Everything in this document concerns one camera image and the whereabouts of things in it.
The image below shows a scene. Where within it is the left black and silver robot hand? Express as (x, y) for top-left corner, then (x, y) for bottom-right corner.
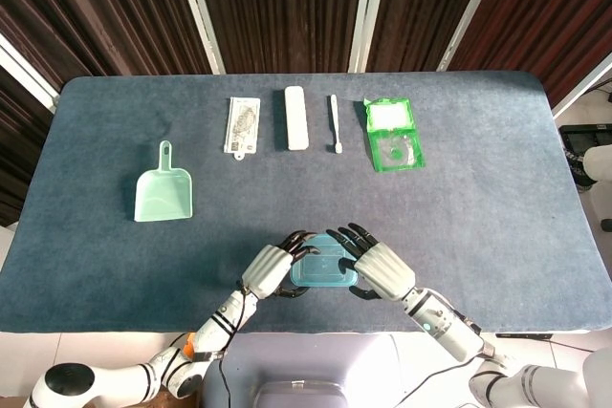
(240, 229), (322, 300)

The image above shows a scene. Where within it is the blue container lid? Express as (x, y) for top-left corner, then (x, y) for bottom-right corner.
(290, 231), (361, 288)

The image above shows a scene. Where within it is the clear plastic container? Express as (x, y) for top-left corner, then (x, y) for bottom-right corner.
(291, 277), (361, 290)

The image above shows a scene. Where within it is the blue-grey table mat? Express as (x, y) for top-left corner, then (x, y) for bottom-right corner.
(0, 71), (612, 335)

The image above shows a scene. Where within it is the grey robot torso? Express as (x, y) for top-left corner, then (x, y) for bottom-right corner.
(203, 333), (407, 408)

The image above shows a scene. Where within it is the mint green plastic scoop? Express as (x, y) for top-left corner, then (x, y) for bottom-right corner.
(133, 140), (195, 223)

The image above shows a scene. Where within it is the white partition frame post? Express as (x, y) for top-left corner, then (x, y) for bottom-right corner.
(552, 52), (612, 118)
(348, 0), (389, 74)
(170, 0), (227, 75)
(437, 0), (508, 73)
(0, 34), (59, 114)

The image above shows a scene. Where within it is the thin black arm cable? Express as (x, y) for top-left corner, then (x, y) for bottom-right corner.
(403, 354), (475, 408)
(217, 354), (230, 408)

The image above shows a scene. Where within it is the printed clear zip pouch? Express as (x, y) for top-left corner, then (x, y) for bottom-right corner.
(222, 96), (262, 161)

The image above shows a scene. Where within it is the white rectangular plastic case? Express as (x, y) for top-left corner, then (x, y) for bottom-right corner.
(284, 85), (310, 151)

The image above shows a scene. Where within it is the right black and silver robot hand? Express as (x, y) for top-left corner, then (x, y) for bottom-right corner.
(324, 222), (416, 303)

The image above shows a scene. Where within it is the black plastic tray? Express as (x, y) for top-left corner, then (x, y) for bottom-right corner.
(558, 124), (612, 156)

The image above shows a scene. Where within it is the white rounded object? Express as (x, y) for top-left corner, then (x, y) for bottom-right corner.
(583, 144), (612, 233)

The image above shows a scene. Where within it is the green transparent plastic package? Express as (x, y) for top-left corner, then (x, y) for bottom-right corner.
(362, 97), (426, 173)

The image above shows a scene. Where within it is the small white plastic brush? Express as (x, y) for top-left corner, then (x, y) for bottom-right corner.
(327, 94), (343, 155)

